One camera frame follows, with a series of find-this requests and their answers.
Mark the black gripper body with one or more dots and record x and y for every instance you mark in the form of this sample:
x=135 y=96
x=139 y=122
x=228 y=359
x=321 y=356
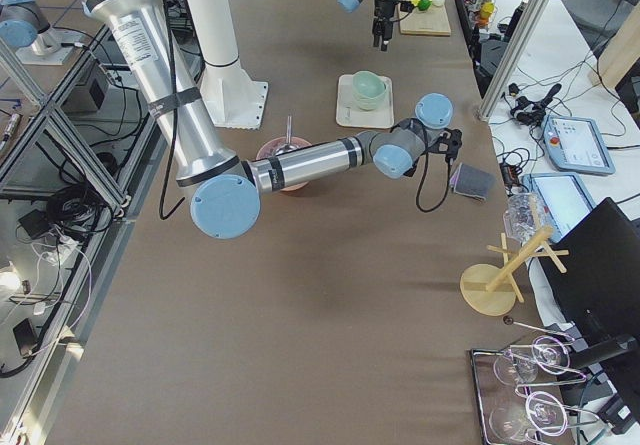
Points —
x=382 y=10
x=411 y=171

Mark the wine glass rack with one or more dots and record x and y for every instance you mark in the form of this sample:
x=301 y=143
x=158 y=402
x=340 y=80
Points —
x=518 y=392

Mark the pink bowl with ice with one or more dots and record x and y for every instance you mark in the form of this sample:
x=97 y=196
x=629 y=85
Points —
x=269 y=170

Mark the grey folded cloth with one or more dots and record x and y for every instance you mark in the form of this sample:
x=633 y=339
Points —
x=471 y=182

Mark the cream rabbit serving tray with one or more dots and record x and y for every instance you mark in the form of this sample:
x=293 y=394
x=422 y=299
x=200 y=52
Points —
x=348 y=114

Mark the wooden cup tree stand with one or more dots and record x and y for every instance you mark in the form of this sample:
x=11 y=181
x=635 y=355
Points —
x=492 y=290

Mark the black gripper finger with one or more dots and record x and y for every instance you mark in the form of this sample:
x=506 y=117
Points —
x=376 y=33

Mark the aluminium frame post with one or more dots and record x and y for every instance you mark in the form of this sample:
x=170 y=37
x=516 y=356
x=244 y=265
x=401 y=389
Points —
x=515 y=48

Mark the teach pendant tablet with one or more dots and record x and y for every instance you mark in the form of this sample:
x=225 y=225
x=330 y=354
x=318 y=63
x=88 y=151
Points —
x=565 y=198
x=575 y=144

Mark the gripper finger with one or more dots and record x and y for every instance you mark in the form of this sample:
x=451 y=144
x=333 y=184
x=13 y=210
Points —
x=386 y=38

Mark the green lime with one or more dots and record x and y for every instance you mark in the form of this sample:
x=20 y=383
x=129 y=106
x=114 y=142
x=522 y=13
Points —
x=424 y=5

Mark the bamboo cutting board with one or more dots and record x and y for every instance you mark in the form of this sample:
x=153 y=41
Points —
x=433 y=22

